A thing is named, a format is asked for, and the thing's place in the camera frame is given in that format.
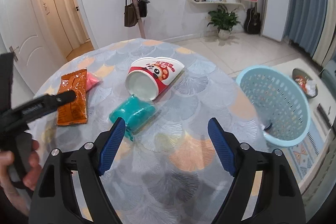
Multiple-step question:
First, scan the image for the orange snack wrapper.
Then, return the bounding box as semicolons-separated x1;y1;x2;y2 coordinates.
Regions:
57;69;87;126

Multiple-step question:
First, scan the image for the teal tissue pack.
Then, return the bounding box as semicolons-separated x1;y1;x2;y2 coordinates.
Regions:
109;94;157;141

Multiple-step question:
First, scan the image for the green bowl with trash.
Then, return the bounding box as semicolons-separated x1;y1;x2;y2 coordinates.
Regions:
291;68;318;99

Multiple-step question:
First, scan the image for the person's left hand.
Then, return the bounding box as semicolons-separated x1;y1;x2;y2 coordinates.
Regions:
0;139;43;217

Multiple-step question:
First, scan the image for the blue patterned rug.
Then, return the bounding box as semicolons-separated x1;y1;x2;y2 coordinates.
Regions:
282;121;324;184

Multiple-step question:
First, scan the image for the white door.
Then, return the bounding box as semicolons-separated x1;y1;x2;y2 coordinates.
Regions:
1;0;61;93

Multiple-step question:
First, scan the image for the pink tissue pack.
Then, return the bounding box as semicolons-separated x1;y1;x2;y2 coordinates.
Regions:
85;72;100;92

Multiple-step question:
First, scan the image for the light blue laundry basket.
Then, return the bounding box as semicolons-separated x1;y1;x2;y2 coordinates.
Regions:
236;65;311;147

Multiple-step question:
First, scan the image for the white coffee table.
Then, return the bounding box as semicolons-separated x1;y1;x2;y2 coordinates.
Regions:
274;58;335;193

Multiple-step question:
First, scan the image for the red panda paper cup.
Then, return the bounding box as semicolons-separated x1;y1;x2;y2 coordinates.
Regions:
125;57;185;101

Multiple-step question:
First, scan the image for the brown hanging handbag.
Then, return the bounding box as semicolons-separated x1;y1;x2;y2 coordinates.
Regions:
124;0;137;27

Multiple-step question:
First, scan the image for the black hanging bag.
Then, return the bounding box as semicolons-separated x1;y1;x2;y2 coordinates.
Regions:
137;0;150;18

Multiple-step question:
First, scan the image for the blue curtain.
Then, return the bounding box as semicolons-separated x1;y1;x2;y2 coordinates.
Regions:
285;0;335;67

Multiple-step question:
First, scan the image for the black acoustic guitar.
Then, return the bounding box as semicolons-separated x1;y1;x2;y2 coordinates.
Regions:
244;2;261;35

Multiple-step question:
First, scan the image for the potted green plant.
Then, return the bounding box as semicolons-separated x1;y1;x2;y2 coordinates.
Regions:
207;5;240;40

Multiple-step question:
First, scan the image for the white curved wall shelf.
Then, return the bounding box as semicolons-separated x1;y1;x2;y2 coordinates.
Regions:
187;0;245;10

